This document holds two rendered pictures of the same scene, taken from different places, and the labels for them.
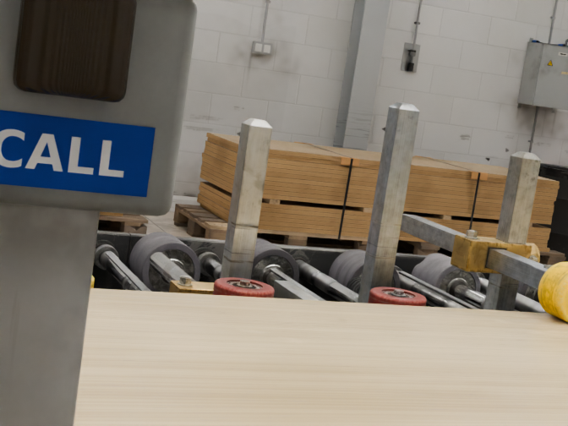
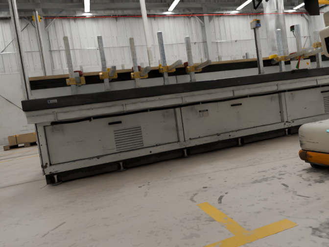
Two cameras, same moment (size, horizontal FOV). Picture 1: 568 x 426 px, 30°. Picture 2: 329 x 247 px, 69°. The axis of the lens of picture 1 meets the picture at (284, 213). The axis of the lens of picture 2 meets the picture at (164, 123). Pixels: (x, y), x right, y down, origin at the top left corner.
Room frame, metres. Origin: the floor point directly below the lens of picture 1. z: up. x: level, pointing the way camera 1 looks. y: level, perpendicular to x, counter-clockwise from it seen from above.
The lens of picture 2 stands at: (-2.14, 0.85, 0.48)
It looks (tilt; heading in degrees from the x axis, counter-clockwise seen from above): 3 degrees down; 6
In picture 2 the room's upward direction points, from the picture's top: 8 degrees counter-clockwise
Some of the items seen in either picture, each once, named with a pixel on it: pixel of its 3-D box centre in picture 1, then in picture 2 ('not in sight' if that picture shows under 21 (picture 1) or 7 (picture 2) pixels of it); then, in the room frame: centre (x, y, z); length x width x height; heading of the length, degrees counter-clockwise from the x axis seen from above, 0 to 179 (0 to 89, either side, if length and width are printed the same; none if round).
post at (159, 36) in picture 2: not in sight; (163, 59); (-0.06, 0.99, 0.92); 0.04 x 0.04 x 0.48; 23
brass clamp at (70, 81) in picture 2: not in sight; (76, 81); (-0.34, 1.66, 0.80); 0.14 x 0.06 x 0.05; 113
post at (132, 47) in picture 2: not in sight; (135, 66); (-0.16, 1.22, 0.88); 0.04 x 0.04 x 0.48; 23
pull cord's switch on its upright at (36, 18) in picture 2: not in sight; (44, 61); (0.55, 2.40, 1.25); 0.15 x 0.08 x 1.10; 113
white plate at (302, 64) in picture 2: not in sight; (300, 64); (0.49, -0.37, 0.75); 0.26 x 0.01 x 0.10; 113
